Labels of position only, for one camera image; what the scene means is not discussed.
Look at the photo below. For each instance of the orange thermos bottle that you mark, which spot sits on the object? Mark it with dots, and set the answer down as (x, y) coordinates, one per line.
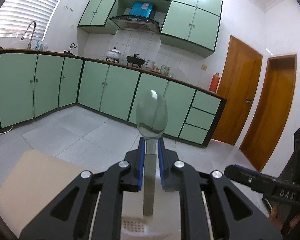
(214, 83)

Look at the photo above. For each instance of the black range hood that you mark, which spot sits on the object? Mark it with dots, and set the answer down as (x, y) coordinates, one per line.
(136, 23)

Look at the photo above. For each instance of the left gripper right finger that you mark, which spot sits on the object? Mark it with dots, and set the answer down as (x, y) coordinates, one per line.
(211, 206)

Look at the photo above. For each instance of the jars on counter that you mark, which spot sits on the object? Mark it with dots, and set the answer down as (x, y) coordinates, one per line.
(163, 70)

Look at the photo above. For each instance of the blue box above hood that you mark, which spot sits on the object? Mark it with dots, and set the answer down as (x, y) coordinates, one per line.
(142, 9)

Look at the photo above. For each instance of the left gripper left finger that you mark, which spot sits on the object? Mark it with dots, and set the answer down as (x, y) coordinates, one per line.
(90, 207)

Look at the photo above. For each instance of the wooden door near counter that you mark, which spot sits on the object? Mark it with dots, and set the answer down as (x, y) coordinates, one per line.
(238, 86)

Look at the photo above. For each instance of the black wok on stove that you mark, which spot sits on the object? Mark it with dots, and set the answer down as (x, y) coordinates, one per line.
(135, 61)

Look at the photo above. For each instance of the white window blinds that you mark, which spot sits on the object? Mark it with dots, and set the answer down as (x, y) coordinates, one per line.
(26, 17)

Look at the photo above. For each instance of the white two-compartment utensil holder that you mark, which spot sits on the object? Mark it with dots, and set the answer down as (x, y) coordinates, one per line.
(164, 223)

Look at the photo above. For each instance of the person right hand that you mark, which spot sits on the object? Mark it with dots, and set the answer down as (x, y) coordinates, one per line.
(279, 216)

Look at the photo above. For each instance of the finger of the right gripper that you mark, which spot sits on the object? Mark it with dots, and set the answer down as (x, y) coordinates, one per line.
(245, 169)

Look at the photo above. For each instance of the green lower kitchen cabinets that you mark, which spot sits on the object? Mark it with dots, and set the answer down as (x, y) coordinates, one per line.
(33, 83)

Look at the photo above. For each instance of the metal spoon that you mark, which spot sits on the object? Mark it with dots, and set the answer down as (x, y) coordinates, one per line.
(151, 121)

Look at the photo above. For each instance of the green upper wall cabinets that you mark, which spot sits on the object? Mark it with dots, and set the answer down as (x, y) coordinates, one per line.
(192, 25)

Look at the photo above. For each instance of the wooden door far right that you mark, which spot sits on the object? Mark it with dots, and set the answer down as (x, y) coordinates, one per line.
(272, 110)

